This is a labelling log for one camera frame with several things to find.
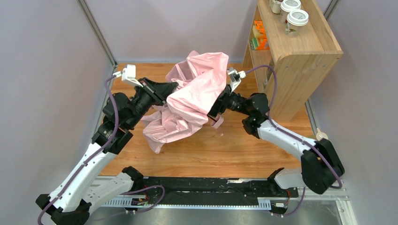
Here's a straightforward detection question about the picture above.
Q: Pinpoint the pink folding umbrella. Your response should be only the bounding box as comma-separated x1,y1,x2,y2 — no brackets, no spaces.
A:
142,51,229,154

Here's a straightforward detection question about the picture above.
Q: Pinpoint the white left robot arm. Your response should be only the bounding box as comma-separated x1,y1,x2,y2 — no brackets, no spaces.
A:
36,78,178,225

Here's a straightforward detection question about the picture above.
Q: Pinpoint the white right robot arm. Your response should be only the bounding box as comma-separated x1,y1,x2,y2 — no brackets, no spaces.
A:
208,85,345,195

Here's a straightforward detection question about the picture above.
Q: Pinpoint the orange box on shelf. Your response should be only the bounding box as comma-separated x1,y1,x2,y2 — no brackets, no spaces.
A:
249,21,270,50

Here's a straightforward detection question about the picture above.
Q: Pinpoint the green juice bottle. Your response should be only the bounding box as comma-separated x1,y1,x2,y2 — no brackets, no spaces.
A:
315,128,329,141

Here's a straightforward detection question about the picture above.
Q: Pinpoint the back white lidded cup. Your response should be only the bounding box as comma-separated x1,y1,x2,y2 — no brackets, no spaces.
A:
269,0,283,14

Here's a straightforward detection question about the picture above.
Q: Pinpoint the white lidded cup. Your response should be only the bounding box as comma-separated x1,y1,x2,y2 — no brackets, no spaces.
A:
269,0,283,14
279,0,301,23
285,9,309,38

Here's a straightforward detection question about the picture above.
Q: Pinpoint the front white lidded cup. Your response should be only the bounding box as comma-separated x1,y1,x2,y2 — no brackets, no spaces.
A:
285,9,309,38

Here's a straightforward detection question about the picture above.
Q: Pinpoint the middle white lidded cup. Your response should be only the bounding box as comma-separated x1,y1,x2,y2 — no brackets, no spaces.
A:
279,0,301,23

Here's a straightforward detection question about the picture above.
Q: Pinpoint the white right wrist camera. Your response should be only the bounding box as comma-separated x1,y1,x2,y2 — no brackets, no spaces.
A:
227,67,246,92

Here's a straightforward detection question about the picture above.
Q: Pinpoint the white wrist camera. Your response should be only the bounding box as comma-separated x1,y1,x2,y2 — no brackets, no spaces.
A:
227,67,246,92
121,64,143,87

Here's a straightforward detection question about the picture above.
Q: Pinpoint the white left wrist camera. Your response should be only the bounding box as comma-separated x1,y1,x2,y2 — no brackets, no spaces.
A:
121,64,143,87

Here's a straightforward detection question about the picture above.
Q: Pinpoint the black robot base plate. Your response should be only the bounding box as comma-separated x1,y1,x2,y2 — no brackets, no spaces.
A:
132,177,299,214

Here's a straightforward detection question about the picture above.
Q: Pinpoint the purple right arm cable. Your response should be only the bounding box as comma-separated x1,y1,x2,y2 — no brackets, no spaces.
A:
244,65,343,217

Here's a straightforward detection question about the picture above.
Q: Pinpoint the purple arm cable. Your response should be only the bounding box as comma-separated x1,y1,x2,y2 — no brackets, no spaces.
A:
244,65,343,217
37,73,123,225

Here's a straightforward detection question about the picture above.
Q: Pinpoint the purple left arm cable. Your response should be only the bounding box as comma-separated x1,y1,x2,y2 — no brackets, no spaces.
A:
37,73,123,225

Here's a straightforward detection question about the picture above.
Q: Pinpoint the aluminium frame rail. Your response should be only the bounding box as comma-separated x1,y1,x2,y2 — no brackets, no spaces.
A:
54,175,358,225

